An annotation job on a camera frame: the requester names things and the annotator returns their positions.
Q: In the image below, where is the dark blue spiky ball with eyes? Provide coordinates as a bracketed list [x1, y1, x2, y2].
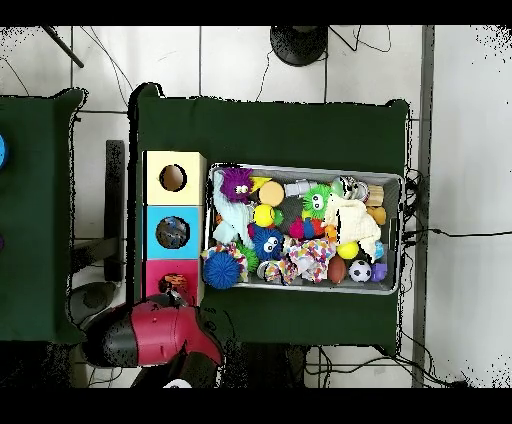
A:
[251, 226, 285, 262]

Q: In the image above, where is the dark green tablecloth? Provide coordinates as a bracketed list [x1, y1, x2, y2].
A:
[125, 82, 410, 348]

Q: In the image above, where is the orange foam disc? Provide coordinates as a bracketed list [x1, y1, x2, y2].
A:
[258, 180, 286, 208]

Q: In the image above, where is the light blue waffle cloth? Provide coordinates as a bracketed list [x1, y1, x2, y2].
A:
[210, 169, 255, 247]

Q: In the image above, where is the purple spiky ball with eyes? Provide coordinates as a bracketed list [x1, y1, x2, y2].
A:
[219, 166, 254, 204]

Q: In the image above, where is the plain yellow ball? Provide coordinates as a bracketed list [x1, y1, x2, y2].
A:
[336, 241, 360, 260]

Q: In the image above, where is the black round stand base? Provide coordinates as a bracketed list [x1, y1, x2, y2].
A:
[269, 25, 329, 68]

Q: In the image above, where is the green spiky ball with eyes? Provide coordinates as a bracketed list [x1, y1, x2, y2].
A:
[301, 183, 333, 220]

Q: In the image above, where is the shallow mesh bin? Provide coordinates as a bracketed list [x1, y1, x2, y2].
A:
[202, 161, 404, 296]

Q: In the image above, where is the green cloth side table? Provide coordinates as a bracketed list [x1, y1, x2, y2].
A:
[0, 88, 90, 346]

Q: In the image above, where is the yellow smiley ball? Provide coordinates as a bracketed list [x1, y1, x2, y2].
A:
[252, 203, 276, 228]

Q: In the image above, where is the small soccer ball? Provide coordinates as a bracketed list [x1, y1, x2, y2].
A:
[348, 259, 373, 284]

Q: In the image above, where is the wooden three-hole box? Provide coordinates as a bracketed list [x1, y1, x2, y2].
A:
[141, 150, 208, 308]

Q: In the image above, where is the grey stand foot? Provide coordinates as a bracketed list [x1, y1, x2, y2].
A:
[67, 280, 121, 326]

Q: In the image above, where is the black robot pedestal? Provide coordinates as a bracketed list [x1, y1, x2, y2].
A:
[223, 342, 311, 388]

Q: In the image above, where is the cream waffle cloth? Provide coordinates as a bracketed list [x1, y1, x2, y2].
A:
[322, 196, 382, 262]

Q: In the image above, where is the black rod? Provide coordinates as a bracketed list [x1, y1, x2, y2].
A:
[41, 25, 85, 69]

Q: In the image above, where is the black upright panel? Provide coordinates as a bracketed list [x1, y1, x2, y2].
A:
[104, 139, 126, 283]

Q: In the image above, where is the orange tiger plush toy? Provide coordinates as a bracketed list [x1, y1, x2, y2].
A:
[159, 273, 188, 292]

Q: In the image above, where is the long black cable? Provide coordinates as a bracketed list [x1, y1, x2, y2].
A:
[401, 226, 512, 243]

